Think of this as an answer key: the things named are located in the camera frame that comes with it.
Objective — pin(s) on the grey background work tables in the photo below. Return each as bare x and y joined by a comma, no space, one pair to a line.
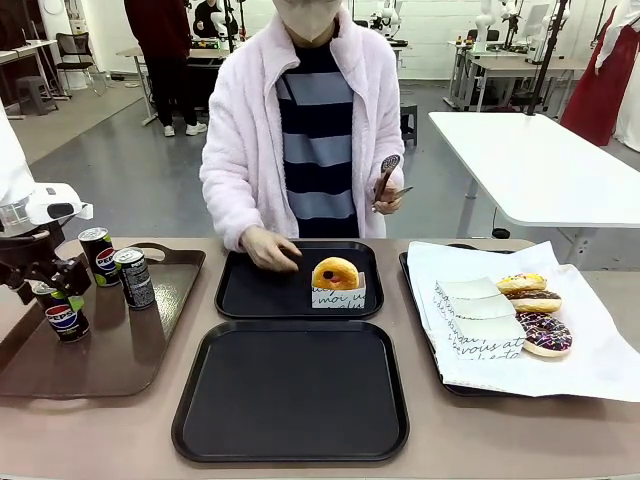
500,65

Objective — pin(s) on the black tray under paper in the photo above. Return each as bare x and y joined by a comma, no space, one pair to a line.
404,272

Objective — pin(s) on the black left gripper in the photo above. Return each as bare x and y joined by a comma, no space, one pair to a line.
65,277

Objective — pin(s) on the white table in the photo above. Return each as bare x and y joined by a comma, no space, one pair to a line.
540,165

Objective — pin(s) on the person's right hand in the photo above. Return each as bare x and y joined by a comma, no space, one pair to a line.
272,252

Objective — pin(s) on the person's left forearm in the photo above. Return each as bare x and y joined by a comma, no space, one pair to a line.
400,165

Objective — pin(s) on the glazed donut with dark centre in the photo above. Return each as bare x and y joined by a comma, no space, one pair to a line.
346,275

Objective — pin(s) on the person's right forearm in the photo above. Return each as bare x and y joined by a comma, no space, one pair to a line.
230,215

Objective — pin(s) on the person's left hand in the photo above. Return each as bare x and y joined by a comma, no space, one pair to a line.
389,197

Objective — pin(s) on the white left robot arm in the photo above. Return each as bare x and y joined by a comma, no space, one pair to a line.
15,165

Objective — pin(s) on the white paper sheet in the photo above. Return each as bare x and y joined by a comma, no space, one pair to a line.
590,350

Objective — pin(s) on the brown metal serving tongs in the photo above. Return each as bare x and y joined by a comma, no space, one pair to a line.
390,162

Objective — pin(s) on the seated person in black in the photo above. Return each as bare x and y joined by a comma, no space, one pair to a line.
205,20

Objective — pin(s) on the black office chair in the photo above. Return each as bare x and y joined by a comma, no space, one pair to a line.
72,47

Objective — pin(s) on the large black serving tray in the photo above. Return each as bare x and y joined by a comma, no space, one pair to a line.
290,390

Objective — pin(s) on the grey stool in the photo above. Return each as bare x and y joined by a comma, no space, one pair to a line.
35,86

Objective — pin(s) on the background table with equipment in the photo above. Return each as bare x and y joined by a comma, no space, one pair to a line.
142,52

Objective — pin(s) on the person in dark red top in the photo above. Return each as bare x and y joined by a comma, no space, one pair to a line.
165,30

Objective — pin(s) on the dark stool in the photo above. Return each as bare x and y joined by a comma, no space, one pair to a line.
409,112

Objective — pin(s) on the black stand pole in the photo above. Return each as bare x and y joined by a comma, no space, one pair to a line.
547,55

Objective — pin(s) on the glazed donut in paper box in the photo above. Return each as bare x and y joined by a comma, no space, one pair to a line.
340,299

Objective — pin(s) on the yellow sprinkled donut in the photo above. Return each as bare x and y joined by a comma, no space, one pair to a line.
522,284

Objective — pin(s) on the small black serving tray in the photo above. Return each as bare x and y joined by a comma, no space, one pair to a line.
260,295

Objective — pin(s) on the chocolate donut with coloured sprinkles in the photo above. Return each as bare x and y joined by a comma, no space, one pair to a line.
545,334

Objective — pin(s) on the black Pepsi can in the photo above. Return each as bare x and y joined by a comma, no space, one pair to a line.
67,322
102,260
134,280

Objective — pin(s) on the white background desk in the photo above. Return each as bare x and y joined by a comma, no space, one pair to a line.
25,47

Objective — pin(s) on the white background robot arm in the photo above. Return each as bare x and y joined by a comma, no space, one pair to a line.
486,25
385,15

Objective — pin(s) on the person in pink fleece jacket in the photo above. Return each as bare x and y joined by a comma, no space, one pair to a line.
250,125

